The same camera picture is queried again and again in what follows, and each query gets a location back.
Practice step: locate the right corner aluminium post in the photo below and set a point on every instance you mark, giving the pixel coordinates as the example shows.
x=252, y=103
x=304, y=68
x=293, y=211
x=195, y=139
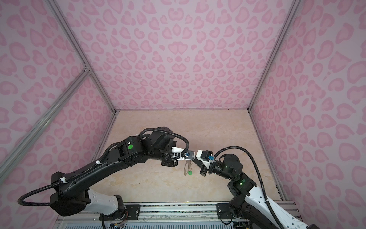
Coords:
x=288, y=22

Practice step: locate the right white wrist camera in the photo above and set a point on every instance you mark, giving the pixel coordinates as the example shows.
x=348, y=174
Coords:
x=206, y=157

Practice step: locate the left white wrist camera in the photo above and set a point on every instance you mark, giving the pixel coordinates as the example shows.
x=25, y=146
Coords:
x=179, y=155

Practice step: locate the diagonal aluminium frame bar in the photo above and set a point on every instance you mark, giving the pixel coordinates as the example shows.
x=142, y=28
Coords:
x=18, y=152

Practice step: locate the corner aluminium post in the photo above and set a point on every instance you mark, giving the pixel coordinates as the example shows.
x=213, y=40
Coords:
x=288, y=22
x=64, y=25

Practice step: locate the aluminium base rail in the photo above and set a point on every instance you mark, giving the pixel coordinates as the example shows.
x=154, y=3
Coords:
x=159, y=215

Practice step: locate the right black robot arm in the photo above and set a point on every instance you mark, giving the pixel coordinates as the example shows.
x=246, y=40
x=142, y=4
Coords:
x=249, y=201

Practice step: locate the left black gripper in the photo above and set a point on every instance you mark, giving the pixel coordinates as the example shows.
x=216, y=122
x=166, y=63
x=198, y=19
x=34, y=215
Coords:
x=171, y=162

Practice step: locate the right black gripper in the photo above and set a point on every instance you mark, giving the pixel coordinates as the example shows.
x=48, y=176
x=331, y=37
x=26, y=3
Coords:
x=199, y=163

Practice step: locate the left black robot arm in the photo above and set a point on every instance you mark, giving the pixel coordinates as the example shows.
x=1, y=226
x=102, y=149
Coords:
x=75, y=195

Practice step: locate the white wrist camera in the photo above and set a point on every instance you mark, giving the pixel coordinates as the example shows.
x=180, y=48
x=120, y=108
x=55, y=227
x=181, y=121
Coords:
x=179, y=155
x=206, y=157

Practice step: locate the left corner aluminium post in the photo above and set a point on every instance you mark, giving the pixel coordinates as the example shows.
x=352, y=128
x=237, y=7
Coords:
x=64, y=25

